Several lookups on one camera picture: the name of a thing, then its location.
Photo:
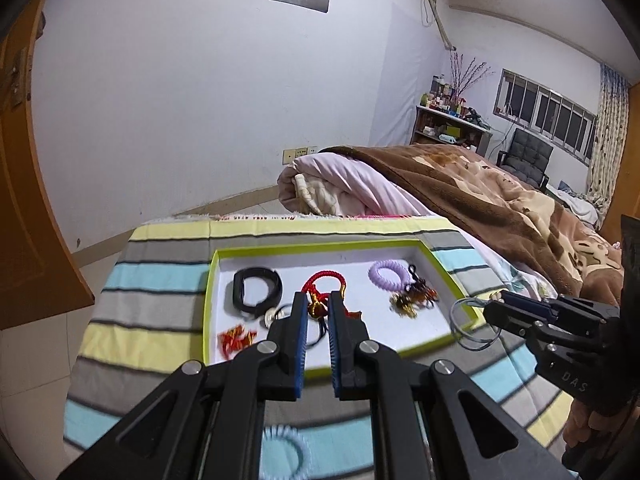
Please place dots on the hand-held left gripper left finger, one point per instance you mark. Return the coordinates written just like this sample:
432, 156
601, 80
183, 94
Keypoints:
300, 350

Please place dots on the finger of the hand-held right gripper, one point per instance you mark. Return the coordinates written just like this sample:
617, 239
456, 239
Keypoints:
525, 304
507, 320

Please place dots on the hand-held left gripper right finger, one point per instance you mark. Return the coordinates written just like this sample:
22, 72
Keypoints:
334, 355

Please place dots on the green shallow box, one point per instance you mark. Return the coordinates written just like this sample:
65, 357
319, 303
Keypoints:
380, 320

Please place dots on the orange knot charm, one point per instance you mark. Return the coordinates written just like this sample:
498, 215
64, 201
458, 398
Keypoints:
235, 340

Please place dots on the black wristband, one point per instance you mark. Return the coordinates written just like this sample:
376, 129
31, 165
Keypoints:
240, 290

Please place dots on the brown beaded charm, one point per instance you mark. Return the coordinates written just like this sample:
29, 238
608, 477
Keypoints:
407, 305

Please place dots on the person's right hand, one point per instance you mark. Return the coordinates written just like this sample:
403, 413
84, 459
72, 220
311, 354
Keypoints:
590, 430

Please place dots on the light crumpled cloth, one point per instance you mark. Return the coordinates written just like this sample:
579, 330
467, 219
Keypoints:
577, 205

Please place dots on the brown patterned blanket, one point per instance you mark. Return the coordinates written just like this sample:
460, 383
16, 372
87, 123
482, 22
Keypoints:
475, 195

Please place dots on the black chair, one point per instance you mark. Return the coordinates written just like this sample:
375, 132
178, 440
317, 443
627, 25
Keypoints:
530, 152

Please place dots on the striped bed sheet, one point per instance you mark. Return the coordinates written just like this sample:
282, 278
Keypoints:
150, 285

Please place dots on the patterned curtain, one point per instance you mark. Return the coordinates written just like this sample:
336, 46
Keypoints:
607, 140

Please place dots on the barred window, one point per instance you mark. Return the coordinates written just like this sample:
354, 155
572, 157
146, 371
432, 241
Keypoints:
545, 107

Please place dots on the wooden shelf desk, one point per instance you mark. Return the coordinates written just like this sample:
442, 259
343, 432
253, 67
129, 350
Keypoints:
430, 125

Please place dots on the clutter of bottles on shelf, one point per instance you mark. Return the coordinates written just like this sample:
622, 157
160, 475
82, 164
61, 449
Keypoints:
445, 97

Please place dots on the dried flower branches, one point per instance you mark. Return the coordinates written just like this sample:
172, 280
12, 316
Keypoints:
465, 75

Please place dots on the wooden door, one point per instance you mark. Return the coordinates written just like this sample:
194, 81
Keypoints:
30, 210

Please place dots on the metal door hinge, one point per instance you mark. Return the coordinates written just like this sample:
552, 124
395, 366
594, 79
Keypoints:
17, 77

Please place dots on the wall socket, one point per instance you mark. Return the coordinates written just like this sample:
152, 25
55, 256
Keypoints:
300, 155

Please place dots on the wrapped wall pipe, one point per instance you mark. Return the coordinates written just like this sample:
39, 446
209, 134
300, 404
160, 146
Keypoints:
440, 25

